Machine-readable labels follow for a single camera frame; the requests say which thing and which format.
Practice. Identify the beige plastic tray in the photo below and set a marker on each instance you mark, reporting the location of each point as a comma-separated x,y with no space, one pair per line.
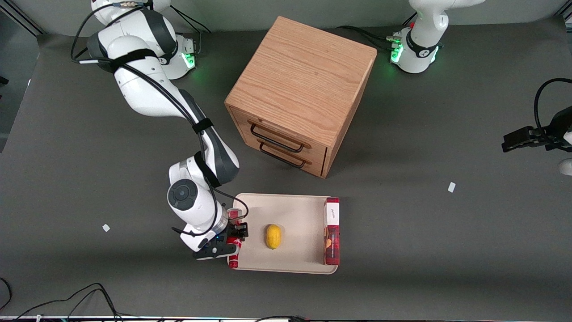
299,223

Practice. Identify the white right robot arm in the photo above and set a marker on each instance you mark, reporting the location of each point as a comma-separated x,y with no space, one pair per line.
143,89

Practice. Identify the black aluminium frame bar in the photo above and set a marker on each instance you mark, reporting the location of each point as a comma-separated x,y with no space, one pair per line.
22,18

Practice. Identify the wooden two-drawer cabinet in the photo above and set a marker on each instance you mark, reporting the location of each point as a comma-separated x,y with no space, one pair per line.
304,76

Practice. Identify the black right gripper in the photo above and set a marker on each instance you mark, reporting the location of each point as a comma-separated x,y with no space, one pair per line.
233,230

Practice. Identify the yellow lemon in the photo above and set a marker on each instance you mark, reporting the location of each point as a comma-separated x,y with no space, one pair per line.
273,236

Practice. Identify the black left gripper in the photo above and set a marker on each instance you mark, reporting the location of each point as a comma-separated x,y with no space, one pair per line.
555,129

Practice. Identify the red soda can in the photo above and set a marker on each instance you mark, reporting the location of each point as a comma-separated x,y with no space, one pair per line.
233,257

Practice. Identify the red cracker box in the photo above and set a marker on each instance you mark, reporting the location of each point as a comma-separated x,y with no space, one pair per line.
332,232

